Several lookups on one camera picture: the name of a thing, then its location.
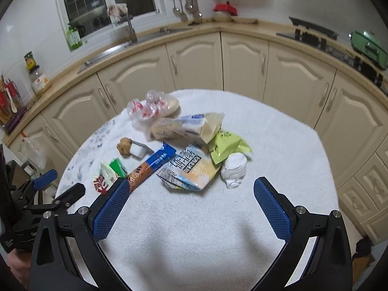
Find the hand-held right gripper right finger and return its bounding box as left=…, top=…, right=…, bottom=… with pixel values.
left=251, top=176, right=354, bottom=291

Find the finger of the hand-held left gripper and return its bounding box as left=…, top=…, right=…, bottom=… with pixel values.
left=53, top=183, right=86, bottom=212
left=32, top=170, right=58, bottom=191

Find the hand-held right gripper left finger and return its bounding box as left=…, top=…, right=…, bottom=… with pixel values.
left=29, top=177, right=134, bottom=291

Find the red white small packet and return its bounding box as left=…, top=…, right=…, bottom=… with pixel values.
left=93, top=161, right=122, bottom=195

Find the green white small packet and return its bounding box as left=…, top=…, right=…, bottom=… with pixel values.
left=109, top=158, right=129, bottom=179

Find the long blue brown packet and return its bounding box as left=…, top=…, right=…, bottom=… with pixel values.
left=127, top=141, right=177, bottom=192

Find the yellow green snack packet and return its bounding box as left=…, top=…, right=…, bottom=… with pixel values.
left=208, top=129, right=254, bottom=165

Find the large blue white printed packet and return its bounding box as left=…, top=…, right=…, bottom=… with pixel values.
left=156, top=145, right=221, bottom=192

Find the red white plastic bag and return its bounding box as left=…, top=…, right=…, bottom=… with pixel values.
left=127, top=90, right=180, bottom=128

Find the clear bag with blue label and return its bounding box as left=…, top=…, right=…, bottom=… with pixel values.
left=150, top=112, right=226, bottom=145

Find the person's left hand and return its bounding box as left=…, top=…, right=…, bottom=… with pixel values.
left=6, top=251, right=31, bottom=284

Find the hanging clear plastic bag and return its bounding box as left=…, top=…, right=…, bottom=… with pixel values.
left=21, top=137, right=47, bottom=171

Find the purple utensil holder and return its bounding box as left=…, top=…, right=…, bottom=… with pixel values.
left=3, top=106, right=29, bottom=135

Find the round table, white towel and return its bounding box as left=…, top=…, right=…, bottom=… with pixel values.
left=56, top=89, right=340, bottom=291

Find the cream carved drawer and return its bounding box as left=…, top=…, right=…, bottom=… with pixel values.
left=354, top=153, right=388, bottom=190
left=336, top=183, right=388, bottom=219
left=360, top=215, right=388, bottom=244

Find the bundle of red chopsticks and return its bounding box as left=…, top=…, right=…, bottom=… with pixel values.
left=0, top=73, right=23, bottom=123

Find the clear jar with label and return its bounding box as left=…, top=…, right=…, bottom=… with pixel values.
left=29, top=65, right=52, bottom=97

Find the cardboard box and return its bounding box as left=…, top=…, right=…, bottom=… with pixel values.
left=352, top=236, right=377, bottom=280

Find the small green lidded bottle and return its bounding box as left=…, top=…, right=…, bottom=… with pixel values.
left=24, top=51, right=36, bottom=70

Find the green dish soap bottle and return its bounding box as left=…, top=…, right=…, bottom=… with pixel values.
left=67, top=23, right=83, bottom=52

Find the steel sink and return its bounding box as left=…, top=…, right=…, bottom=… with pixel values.
left=77, top=26, right=194, bottom=74

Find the black glass cooktop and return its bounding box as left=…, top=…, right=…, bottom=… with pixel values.
left=276, top=30, right=388, bottom=95

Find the black induction cooker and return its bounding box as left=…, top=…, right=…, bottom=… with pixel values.
left=289, top=16, right=339, bottom=40

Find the green electric cooker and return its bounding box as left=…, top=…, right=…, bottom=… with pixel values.
left=348, top=29, right=388, bottom=69

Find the kitchen window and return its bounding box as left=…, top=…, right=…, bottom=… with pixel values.
left=61, top=0, right=160, bottom=37

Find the white bowl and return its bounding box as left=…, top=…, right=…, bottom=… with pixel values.
left=212, top=11, right=233, bottom=22

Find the steel spatula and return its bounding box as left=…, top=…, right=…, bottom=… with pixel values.
left=178, top=0, right=189, bottom=23

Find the red pot lid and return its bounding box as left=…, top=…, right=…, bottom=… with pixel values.
left=213, top=1, right=239, bottom=16

